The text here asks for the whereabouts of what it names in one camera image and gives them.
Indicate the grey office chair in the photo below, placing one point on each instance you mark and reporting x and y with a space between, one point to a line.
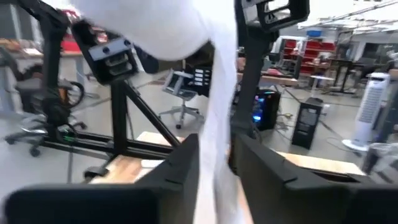
177 84

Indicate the red shelving unit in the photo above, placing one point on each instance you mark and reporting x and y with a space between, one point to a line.
320 46

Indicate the white tower fan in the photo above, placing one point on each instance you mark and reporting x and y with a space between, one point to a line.
371 102

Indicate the computer tower with coloured lights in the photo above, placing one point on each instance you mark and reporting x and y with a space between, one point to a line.
270 109

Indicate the white gauze bandage roll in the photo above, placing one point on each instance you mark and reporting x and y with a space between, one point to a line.
161 25

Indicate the black office chair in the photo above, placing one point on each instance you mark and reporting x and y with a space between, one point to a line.
29 93

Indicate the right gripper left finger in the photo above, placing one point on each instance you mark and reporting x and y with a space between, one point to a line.
93 205

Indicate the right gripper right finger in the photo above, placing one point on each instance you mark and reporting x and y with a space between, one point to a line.
311 202

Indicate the black computer tower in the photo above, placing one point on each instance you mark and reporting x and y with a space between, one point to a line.
308 124

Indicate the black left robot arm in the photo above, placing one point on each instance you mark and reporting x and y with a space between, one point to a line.
53 62

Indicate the black box with white labels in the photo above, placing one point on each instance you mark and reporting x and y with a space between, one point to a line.
202 77

